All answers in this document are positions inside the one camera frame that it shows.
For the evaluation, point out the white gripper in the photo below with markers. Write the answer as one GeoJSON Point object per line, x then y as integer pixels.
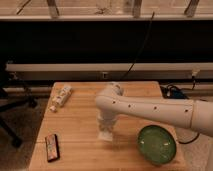
{"type": "Point", "coordinates": [106, 124]}

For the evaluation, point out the white sponge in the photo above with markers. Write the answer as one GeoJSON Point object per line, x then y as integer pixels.
{"type": "Point", "coordinates": [106, 136]}

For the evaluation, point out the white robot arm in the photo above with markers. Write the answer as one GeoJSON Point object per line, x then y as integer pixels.
{"type": "Point", "coordinates": [196, 115]}

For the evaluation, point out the white toothpaste tube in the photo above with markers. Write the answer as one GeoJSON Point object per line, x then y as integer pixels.
{"type": "Point", "coordinates": [60, 98]}

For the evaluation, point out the green plate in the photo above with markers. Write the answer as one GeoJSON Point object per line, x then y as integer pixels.
{"type": "Point", "coordinates": [156, 145]}

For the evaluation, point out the dark red chocolate bar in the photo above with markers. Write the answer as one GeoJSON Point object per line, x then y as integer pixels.
{"type": "Point", "coordinates": [52, 147]}

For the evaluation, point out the blue black floor box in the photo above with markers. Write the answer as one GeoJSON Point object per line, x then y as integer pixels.
{"type": "Point", "coordinates": [176, 94]}

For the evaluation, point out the white baseboard heater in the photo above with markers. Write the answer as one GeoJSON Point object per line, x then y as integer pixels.
{"type": "Point", "coordinates": [113, 71]}

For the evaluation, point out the black office chair base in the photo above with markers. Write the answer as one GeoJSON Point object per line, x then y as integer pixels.
{"type": "Point", "coordinates": [29, 99]}

